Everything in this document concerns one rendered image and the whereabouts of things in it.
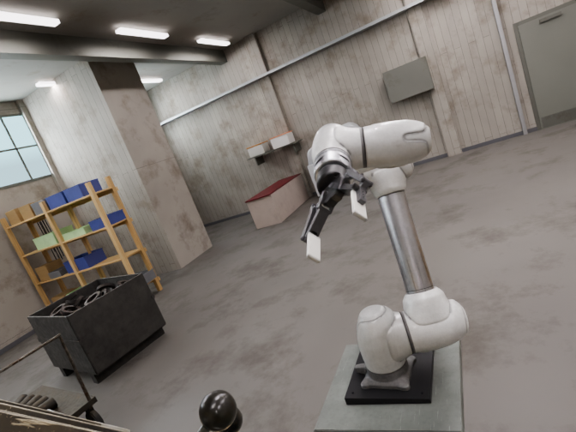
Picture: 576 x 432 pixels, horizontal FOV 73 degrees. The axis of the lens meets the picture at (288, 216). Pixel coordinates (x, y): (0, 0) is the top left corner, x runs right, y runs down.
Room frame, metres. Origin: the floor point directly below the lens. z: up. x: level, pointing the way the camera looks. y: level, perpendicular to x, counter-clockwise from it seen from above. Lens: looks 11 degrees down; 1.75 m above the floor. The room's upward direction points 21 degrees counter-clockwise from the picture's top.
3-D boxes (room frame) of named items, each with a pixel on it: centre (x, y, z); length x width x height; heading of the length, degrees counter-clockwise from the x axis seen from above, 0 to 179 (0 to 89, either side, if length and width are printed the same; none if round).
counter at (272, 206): (9.43, 0.04, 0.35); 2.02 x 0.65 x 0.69; 153
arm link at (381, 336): (1.33, -0.16, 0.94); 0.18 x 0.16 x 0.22; 80
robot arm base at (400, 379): (1.34, -0.13, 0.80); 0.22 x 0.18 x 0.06; 59
